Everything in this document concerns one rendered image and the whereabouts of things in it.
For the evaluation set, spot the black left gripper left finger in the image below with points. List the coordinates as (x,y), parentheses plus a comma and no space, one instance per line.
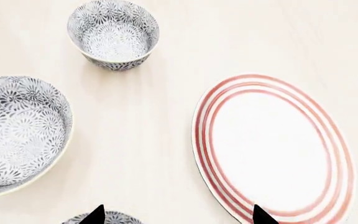
(96,216)

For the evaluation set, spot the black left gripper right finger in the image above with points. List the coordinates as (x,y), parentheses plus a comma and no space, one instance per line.
(261,215)

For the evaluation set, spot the white plate with red rings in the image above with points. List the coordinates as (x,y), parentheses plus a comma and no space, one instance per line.
(269,149)

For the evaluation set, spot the large floral patterned bowl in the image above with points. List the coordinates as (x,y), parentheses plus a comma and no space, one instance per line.
(17,135)

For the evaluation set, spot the small floral patterned bowl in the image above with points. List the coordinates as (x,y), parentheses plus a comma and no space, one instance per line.
(113,32)

